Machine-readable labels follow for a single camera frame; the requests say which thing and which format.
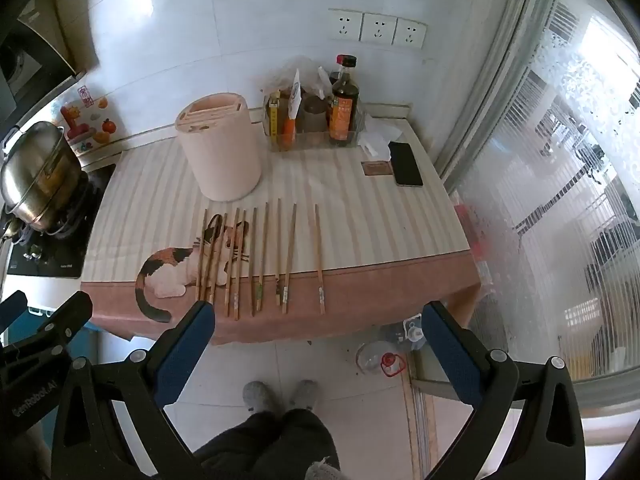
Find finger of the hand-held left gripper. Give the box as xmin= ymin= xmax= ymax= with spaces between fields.
xmin=0 ymin=290 xmax=29 ymax=319
xmin=20 ymin=290 xmax=94 ymax=357

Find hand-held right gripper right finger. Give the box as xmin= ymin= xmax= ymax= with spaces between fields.
xmin=421 ymin=301 xmax=587 ymax=480

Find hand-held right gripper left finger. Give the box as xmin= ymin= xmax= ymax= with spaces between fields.
xmin=50 ymin=300 xmax=217 ymax=480

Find green banded wooden chopstick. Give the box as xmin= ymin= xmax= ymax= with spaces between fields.
xmin=255 ymin=202 xmax=270 ymax=312

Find row of wooden chopsticks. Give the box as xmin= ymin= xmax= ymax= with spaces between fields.
xmin=196 ymin=199 xmax=327 ymax=322

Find pink utensil holder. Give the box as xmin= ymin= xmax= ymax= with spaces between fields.
xmin=175 ymin=91 xmax=262 ymax=201

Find person's left forearm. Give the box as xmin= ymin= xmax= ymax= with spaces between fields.
xmin=0 ymin=430 xmax=52 ymax=480

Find blue plastic bin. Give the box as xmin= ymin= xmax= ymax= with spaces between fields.
xmin=77 ymin=320 xmax=99 ymax=366

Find clear plastic bottle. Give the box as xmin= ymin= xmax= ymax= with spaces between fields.
xmin=400 ymin=315 xmax=426 ymax=346

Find black gas stove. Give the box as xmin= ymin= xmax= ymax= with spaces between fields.
xmin=0 ymin=162 xmax=117 ymax=279

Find clear bottle with red cap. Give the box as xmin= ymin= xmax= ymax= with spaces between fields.
xmin=356 ymin=340 xmax=406 ymax=377

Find person's left grey slipper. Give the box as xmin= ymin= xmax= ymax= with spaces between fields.
xmin=242 ymin=381 xmax=276 ymax=413

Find person's grey slipper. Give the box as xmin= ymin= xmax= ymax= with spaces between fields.
xmin=242 ymin=381 xmax=276 ymax=413
xmin=289 ymin=380 xmax=319 ymax=411

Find person's legs in dark pants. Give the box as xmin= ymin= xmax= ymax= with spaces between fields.
xmin=192 ymin=407 xmax=341 ymax=480

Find person's right grey slipper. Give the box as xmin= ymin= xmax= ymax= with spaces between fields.
xmin=289 ymin=380 xmax=319 ymax=411

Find stainless steel pot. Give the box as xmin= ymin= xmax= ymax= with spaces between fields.
xmin=0 ymin=120 xmax=88 ymax=233

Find cat print tablecloth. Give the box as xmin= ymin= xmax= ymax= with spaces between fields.
xmin=80 ymin=120 xmax=483 ymax=346

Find black smartphone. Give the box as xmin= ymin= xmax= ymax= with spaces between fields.
xmin=388 ymin=141 xmax=424 ymax=188

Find white tissue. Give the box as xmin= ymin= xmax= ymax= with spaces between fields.
xmin=357 ymin=112 xmax=403 ymax=158

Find black range hood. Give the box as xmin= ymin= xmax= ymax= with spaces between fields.
xmin=0 ymin=10 xmax=87 ymax=128

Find small orange bottle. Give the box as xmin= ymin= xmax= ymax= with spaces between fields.
xmin=282 ymin=110 xmax=297 ymax=151

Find clear plastic organizer box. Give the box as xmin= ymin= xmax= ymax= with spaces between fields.
xmin=263 ymin=91 xmax=371 ymax=152

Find small yellow bottle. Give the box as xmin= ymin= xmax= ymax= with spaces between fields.
xmin=268 ymin=91 xmax=282 ymax=138

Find dark soy sauce bottle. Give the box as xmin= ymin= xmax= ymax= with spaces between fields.
xmin=327 ymin=54 xmax=361 ymax=147

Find brown lidded jar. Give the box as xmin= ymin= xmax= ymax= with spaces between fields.
xmin=302 ymin=95 xmax=329 ymax=133

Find white paper packet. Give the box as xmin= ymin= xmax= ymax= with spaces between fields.
xmin=289 ymin=69 xmax=304 ymax=121

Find clear plastic bag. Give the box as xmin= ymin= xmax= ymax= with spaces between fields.
xmin=265 ymin=55 xmax=341 ymax=106

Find fruit print wall sticker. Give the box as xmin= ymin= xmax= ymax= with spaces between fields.
xmin=60 ymin=87 xmax=126 ymax=156

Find white wall socket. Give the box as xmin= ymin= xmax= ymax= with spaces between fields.
xmin=328 ymin=8 xmax=364 ymax=42
xmin=360 ymin=12 xmax=398 ymax=45
xmin=394 ymin=17 xmax=428 ymax=51

